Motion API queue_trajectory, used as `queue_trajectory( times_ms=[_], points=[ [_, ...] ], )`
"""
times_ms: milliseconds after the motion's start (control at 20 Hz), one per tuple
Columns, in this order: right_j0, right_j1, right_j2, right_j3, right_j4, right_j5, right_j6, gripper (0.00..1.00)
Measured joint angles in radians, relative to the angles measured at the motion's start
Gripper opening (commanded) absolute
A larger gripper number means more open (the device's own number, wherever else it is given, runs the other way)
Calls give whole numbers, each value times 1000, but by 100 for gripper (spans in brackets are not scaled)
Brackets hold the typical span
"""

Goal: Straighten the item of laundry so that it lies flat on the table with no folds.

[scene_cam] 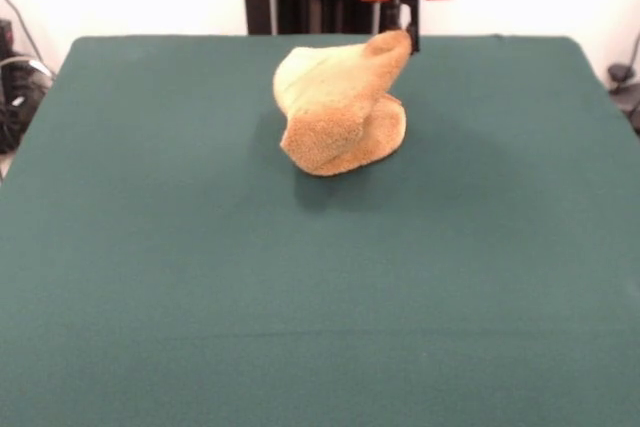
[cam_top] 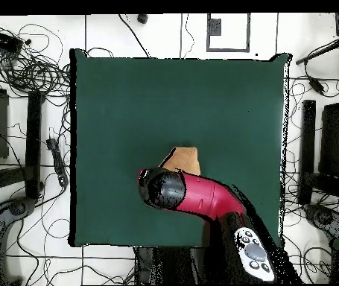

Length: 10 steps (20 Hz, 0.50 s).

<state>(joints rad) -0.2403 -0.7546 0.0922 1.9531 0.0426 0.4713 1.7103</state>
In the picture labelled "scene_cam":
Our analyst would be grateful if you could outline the tan terry towel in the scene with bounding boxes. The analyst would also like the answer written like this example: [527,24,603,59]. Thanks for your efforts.
[272,29,414,178]

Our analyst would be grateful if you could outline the black device with cable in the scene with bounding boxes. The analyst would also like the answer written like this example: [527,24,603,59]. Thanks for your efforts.
[607,62,640,136]

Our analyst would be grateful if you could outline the dark green tablecloth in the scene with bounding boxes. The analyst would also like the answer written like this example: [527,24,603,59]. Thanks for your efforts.
[0,34,640,427]

